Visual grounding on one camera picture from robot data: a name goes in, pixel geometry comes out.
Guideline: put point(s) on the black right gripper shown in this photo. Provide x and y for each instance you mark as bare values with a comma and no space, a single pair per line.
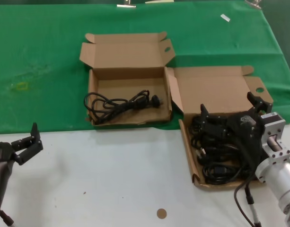
245,125

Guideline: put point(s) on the green tablecloth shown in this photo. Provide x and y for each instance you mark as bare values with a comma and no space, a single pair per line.
40,47

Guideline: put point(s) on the white tape piece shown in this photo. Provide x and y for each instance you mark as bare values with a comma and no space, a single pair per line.
225,17

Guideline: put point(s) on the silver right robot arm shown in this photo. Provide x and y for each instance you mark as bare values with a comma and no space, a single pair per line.
282,175

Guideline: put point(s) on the cardboard box with round hole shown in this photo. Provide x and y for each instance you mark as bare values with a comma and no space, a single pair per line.
206,89

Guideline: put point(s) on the metal cloth clip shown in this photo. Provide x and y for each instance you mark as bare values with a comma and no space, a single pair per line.
125,5
253,4

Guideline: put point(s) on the beige strip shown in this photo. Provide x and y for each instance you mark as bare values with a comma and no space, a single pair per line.
159,1

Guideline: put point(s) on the round brown cardboard disc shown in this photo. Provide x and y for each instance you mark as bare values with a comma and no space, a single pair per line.
161,213

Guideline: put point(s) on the cardboard box with oval hole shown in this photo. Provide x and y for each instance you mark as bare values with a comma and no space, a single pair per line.
123,54

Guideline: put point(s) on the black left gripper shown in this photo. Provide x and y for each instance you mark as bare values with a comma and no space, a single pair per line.
2,153

